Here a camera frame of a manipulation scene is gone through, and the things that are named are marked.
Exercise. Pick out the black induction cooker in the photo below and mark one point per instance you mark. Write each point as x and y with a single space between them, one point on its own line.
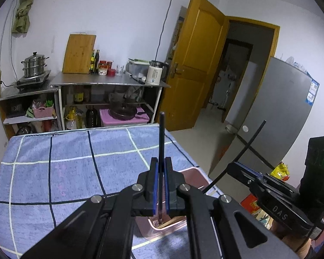
33 81

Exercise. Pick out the grey refrigerator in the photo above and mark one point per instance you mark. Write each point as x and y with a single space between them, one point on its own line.
280 108

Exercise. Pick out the white electric kettle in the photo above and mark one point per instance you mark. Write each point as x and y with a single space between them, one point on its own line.
155 74

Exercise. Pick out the steel kitchen table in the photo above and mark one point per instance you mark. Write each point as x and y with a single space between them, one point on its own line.
102 79

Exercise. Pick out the blue plaid tablecloth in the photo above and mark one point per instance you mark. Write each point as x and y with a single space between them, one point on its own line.
70 172

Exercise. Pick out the clear plastic bag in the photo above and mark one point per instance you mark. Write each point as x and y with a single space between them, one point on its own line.
295 64

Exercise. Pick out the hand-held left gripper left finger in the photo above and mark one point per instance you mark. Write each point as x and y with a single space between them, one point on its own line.
156 186

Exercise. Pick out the yellow wooden door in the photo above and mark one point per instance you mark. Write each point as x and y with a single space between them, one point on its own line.
194 59

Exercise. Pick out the set of chopsticks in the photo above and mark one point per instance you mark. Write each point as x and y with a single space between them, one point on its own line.
172 222

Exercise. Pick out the dark sauce bottle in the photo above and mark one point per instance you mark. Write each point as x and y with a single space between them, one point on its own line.
97 62

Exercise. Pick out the clear plastic storage box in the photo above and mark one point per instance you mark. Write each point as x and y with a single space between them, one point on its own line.
137 68

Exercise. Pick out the clear drinking glass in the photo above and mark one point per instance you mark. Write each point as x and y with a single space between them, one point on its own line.
119 70

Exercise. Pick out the person's right hand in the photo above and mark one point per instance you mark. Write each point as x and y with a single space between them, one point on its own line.
289 238

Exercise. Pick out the small pink storage basket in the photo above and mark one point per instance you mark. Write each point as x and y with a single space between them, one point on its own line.
44 112

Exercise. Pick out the white jar red lid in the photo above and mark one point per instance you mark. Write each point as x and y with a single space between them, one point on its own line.
103 71

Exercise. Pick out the dark glass bottle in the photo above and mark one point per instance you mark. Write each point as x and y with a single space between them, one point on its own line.
92 117

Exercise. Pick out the red lidded jar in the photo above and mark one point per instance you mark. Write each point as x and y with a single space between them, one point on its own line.
109 65
103 64

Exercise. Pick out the yellow cooking oil bottle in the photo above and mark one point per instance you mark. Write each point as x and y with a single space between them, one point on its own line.
71 118

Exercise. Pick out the long black chopstick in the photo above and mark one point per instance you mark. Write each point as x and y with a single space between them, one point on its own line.
245 146
162 140

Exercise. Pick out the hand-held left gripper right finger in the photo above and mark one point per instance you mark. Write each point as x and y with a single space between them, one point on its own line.
166 186

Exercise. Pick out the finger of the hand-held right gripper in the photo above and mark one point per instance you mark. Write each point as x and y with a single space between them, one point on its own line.
241 174
248 168

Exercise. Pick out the wooden cutting board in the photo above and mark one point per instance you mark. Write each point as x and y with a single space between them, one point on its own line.
79 54

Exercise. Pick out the green hanging curtain cloth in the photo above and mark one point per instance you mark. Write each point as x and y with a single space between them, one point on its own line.
23 10

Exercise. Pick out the small red cup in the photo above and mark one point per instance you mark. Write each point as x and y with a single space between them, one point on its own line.
111 72

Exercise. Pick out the black wok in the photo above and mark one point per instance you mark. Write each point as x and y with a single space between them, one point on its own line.
124 112

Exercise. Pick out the colourful printed carton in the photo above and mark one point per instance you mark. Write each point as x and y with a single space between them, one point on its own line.
263 218

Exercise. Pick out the red cardboard box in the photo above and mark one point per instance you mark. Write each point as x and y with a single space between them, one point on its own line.
249 203

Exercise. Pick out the low steel shelf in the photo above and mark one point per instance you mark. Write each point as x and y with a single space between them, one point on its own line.
24 93

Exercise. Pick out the purple plastic box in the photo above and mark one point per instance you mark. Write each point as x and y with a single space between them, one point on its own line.
108 120

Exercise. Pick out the yellow door frame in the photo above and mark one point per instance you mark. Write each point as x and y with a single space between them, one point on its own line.
253 21

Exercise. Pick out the steel steamer pot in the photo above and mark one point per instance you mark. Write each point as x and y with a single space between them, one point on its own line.
35 64

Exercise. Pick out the yellow snack bag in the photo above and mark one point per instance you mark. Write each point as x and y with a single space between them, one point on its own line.
280 171

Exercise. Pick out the pink utensil basket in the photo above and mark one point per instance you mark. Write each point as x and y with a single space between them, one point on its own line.
143 226

